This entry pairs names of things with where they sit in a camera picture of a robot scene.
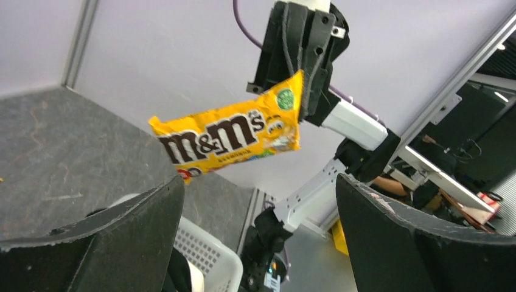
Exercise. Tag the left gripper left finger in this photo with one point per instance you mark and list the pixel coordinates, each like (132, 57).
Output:
(68, 258)

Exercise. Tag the yellow m&m bag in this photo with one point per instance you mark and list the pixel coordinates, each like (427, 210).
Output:
(201, 143)

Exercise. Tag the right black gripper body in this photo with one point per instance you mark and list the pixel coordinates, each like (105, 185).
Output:
(300, 38)

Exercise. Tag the white plastic basket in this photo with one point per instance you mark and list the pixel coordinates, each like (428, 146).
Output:
(205, 258)

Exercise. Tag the black and white striped cloth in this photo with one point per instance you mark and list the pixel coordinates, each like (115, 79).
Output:
(182, 275)

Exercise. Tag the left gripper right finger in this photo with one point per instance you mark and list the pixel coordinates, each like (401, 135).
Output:
(394, 247)

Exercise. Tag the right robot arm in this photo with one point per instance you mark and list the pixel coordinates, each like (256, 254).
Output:
(365, 151)

